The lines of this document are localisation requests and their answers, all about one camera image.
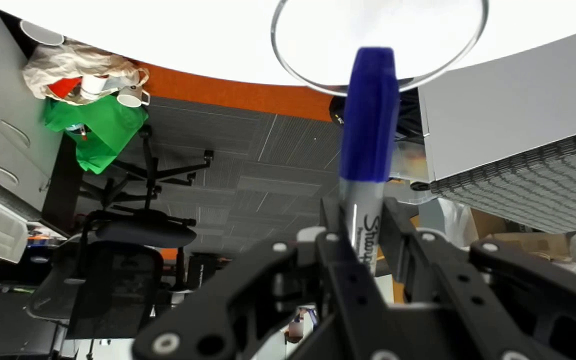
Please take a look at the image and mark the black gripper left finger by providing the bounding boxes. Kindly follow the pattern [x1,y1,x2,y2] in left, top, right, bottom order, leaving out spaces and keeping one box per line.
[134,196,390,360]

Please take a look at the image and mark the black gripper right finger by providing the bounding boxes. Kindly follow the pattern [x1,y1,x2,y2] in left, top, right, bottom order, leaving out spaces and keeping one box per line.
[375,196,576,360]

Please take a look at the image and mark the blue marker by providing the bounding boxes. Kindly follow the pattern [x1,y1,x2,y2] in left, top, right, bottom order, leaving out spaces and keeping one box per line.
[336,46,401,277]

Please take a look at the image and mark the grey ribbed panel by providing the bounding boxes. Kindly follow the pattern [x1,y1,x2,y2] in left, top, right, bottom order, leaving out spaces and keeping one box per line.
[425,126,576,236]

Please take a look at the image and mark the black mesh office chair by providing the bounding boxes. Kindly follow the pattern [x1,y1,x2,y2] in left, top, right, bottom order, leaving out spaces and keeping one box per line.
[24,208,199,342]

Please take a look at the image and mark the black chair star base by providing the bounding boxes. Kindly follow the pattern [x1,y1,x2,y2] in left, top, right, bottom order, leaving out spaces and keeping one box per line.
[76,126,215,217]

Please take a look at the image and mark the green bag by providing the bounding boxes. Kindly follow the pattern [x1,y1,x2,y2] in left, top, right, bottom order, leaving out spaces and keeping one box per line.
[40,95,150,177]

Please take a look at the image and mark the white plastic bag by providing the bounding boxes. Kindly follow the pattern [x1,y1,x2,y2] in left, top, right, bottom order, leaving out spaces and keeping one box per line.
[20,43,154,108]

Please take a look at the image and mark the grey cabinet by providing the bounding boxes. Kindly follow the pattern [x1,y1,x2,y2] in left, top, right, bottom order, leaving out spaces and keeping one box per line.
[0,0,63,217]

